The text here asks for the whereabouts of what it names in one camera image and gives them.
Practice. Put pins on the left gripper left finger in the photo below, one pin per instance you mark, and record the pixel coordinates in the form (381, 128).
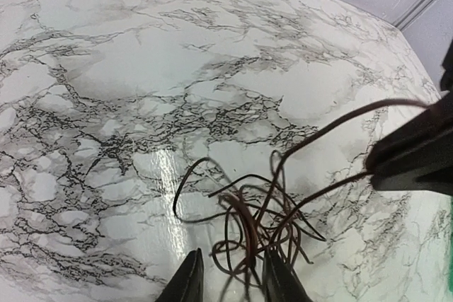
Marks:
(187, 284)

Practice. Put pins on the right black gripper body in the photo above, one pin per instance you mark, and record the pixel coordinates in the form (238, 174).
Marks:
(447, 64)

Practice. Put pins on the right aluminium frame post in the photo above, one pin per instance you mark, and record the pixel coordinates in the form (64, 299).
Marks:
(415, 11)

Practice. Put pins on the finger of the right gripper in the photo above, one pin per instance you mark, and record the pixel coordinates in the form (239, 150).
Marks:
(433, 177)
(431, 122)

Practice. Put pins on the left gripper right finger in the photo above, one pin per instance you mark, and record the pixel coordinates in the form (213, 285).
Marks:
(279, 283)

